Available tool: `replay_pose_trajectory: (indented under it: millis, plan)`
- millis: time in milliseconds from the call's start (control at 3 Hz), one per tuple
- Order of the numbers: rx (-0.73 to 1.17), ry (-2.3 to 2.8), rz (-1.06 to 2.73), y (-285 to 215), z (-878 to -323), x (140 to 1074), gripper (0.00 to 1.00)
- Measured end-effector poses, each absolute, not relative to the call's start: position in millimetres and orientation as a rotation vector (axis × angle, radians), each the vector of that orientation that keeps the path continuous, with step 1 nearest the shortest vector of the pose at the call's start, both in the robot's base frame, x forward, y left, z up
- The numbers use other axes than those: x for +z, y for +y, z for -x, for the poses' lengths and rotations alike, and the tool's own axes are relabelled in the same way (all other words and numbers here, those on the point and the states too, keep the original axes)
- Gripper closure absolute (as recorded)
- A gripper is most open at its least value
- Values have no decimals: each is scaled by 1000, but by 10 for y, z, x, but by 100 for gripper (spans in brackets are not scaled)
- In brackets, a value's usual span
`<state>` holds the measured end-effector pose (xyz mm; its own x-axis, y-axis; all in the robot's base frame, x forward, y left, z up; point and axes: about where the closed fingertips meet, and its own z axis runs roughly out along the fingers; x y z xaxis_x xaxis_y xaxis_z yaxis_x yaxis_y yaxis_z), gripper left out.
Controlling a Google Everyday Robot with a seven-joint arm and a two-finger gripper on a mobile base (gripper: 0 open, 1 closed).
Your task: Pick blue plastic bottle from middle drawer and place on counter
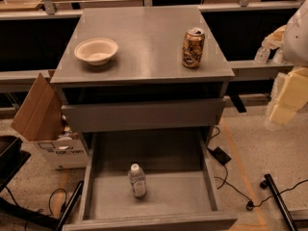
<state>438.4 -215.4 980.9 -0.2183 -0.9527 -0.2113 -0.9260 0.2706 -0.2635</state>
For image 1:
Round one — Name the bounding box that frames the open cardboard box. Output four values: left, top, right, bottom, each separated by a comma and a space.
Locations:
12, 74, 88, 169

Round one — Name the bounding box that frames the black floor cable right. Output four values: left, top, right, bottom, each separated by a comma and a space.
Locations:
214, 164, 308, 212

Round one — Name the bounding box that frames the black metal leg right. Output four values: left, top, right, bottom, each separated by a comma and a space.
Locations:
260, 174, 297, 231

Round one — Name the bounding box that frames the grey metal rail shelf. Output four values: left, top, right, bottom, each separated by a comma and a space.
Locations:
0, 2, 299, 92

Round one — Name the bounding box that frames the grey drawer cabinet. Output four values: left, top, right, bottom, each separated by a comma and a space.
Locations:
50, 5, 236, 146

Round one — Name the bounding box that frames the black metal leg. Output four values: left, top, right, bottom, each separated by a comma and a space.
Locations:
53, 181, 84, 231
260, 174, 297, 231

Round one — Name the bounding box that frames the open grey middle drawer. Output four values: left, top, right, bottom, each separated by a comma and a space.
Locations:
62, 127, 239, 231

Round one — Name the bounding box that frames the gold soda can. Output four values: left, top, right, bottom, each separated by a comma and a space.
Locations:
182, 27, 205, 68

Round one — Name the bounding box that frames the white paper bowl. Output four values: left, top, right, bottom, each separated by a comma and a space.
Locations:
74, 38, 118, 65

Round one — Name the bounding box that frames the black power adapter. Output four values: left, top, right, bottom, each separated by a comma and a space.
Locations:
209, 147, 231, 166

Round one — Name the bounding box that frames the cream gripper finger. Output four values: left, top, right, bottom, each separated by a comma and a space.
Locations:
265, 66, 308, 131

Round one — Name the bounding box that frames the black cable left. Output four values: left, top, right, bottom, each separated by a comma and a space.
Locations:
4, 186, 68, 217

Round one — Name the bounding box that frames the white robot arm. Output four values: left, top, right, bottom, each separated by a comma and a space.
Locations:
262, 0, 308, 131

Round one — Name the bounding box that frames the clear plastic water bottle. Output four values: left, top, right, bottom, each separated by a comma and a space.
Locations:
128, 164, 146, 198

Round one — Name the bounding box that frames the black bin left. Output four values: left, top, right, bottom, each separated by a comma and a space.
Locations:
0, 136, 31, 192

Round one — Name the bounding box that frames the black metal leg left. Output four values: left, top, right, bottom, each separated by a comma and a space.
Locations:
53, 181, 84, 231

